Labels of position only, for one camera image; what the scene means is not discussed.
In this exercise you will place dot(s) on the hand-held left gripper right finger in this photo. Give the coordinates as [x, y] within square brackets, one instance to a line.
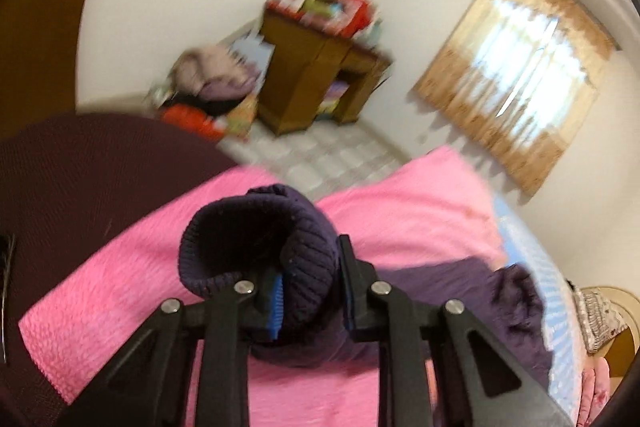
[347, 307]

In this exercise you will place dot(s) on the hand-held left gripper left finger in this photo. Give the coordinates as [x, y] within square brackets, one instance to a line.
[274, 307]

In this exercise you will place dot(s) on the purple jacket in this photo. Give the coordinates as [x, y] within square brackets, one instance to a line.
[305, 227]

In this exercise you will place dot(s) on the pile of clothes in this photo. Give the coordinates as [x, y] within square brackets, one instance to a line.
[210, 77]

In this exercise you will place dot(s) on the pink blanket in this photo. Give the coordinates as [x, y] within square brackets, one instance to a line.
[125, 287]

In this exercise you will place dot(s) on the blue printed blanket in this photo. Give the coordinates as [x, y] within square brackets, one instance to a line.
[530, 247]

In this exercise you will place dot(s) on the dark maroon cloth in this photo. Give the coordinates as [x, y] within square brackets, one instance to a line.
[75, 182]

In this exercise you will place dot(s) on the tan floral curtain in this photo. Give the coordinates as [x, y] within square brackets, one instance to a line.
[500, 122]

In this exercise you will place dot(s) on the wooden desk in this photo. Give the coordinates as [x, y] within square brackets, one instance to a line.
[300, 67]

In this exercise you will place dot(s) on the grey patterned pillow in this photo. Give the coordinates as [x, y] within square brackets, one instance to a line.
[600, 317]

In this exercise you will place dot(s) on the pink floral folded quilt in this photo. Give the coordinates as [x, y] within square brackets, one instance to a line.
[597, 392]

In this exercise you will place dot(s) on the cream round headboard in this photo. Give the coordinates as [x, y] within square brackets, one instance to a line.
[625, 347]

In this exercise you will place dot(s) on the pile of colourful boxes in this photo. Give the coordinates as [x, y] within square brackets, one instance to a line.
[340, 9]

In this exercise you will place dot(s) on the wooden door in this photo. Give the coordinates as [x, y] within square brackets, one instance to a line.
[35, 32]

